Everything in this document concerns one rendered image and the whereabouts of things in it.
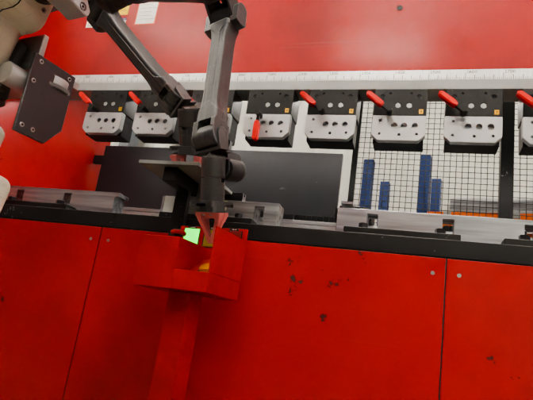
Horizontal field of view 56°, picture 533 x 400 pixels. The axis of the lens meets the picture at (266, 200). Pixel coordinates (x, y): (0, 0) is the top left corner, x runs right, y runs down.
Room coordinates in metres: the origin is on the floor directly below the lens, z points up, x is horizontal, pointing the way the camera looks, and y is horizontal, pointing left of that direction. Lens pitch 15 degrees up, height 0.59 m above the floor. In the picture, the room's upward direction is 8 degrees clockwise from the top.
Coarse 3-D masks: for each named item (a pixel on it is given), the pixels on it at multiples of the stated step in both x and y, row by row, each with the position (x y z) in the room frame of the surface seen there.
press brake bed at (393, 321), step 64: (0, 256) 1.60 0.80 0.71; (64, 256) 1.53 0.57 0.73; (128, 256) 1.46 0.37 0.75; (256, 256) 1.34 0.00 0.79; (320, 256) 1.29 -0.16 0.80; (384, 256) 1.24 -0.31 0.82; (0, 320) 1.58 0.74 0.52; (64, 320) 1.51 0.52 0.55; (128, 320) 1.45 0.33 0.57; (256, 320) 1.33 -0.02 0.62; (320, 320) 1.28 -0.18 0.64; (384, 320) 1.23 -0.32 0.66; (448, 320) 1.19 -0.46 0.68; (512, 320) 1.15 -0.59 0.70; (0, 384) 1.56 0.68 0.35; (64, 384) 1.50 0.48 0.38; (128, 384) 1.43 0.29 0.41; (192, 384) 1.38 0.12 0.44; (256, 384) 1.33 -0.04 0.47; (320, 384) 1.28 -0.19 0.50; (384, 384) 1.23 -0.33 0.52; (448, 384) 1.19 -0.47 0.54; (512, 384) 1.15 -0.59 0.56
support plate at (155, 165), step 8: (144, 160) 1.31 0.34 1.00; (152, 160) 1.31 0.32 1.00; (160, 160) 1.30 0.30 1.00; (152, 168) 1.36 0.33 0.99; (160, 168) 1.34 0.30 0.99; (184, 168) 1.31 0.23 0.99; (192, 168) 1.30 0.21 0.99; (200, 168) 1.29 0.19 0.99; (160, 176) 1.43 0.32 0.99; (192, 176) 1.38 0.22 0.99; (200, 176) 1.36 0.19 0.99; (200, 184) 1.45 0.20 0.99; (200, 192) 1.54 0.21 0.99; (224, 192) 1.50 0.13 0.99
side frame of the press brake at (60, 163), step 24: (0, 120) 1.76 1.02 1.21; (72, 120) 2.11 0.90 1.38; (24, 144) 1.90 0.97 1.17; (48, 144) 2.01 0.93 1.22; (72, 144) 2.14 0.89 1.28; (96, 144) 2.29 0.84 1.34; (0, 168) 1.82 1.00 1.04; (24, 168) 1.93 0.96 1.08; (48, 168) 2.05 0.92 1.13; (72, 168) 2.18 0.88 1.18; (96, 168) 2.33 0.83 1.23
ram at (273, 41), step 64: (256, 0) 1.50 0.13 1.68; (320, 0) 1.43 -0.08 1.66; (384, 0) 1.37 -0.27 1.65; (448, 0) 1.31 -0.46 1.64; (512, 0) 1.25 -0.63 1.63; (64, 64) 1.72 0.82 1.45; (128, 64) 1.64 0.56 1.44; (192, 64) 1.56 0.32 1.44; (256, 64) 1.49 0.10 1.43; (320, 64) 1.42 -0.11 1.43; (384, 64) 1.36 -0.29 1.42; (448, 64) 1.30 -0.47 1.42; (512, 64) 1.25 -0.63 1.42
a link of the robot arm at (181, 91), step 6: (180, 90) 1.35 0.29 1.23; (180, 96) 1.34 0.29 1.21; (186, 96) 1.35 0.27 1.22; (180, 102) 1.35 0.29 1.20; (186, 102) 1.37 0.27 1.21; (192, 102) 1.38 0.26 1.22; (198, 102) 1.41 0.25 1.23; (174, 108) 1.37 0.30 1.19; (180, 108) 1.38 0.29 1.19; (168, 114) 1.39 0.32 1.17; (174, 114) 1.39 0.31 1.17
